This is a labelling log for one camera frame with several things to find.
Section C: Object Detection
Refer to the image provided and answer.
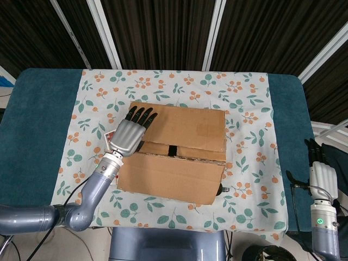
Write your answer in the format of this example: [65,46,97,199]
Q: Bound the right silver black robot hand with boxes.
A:
[285,138,339,203]

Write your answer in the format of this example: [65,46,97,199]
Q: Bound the camouflage pattern bin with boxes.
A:
[246,244,286,261]

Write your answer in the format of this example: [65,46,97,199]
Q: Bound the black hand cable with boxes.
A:
[291,183,331,234]
[26,187,79,261]

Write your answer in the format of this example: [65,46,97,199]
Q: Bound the black fabric bag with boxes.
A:
[320,142,348,202]

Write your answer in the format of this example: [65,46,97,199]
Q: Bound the red and white booklet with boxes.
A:
[104,129,117,150]

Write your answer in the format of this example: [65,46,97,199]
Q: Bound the brown cardboard shipping box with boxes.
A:
[116,101,228,206]

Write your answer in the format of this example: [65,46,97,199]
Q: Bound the black left hand cable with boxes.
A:
[26,187,79,261]

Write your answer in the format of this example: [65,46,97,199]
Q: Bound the white metal frame post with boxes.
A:
[86,0,122,70]
[50,0,92,70]
[201,0,227,71]
[297,27,348,84]

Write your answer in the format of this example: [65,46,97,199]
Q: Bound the blue-grey robot torso base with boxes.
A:
[108,227,228,261]

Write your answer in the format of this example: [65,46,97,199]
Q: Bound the teal fabric table cover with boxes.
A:
[0,67,335,232]

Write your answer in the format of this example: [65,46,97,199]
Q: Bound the white metal side rails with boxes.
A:
[311,121,348,139]

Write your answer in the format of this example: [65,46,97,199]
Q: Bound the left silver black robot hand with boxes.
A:
[108,106,159,158]

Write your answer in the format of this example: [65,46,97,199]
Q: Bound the floral fruit print tablecloth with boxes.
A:
[46,69,289,248]

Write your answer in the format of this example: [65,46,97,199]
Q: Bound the white frame post with blue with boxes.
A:
[0,65,16,87]

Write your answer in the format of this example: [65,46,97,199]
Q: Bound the black right hand cable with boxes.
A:
[291,183,331,234]

